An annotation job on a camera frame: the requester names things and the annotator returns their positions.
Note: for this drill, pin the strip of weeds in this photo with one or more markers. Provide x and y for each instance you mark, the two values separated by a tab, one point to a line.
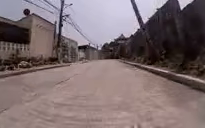
193	68

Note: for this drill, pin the grey building with gate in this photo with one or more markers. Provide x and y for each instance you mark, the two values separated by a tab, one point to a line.
70	48

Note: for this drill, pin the small flat-roofed building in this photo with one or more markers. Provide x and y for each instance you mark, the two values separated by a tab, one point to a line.
88	52

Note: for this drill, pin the dark utility pole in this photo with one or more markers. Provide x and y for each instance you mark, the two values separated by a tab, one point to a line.
60	33

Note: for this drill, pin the leaning pole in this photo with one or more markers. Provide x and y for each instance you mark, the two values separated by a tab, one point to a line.
141	25

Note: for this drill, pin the beige building with balustrade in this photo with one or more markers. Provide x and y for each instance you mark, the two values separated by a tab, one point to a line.
40	36

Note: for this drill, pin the concrete kerb with verge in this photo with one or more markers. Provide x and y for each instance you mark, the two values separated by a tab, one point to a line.
26	70

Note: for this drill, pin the pale concrete road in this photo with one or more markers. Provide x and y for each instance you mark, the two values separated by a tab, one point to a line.
100	95

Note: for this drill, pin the raised concrete kerb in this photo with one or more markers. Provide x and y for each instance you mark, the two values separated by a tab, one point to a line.
176	78

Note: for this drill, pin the tall dark wall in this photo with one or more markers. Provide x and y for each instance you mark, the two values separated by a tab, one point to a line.
186	33

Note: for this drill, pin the house with peaked roof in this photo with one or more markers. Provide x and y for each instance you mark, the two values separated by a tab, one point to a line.
118	45

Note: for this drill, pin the low bushes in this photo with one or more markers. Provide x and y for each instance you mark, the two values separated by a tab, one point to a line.
23	63

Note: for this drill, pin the round dish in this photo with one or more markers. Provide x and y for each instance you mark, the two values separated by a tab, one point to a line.
26	12

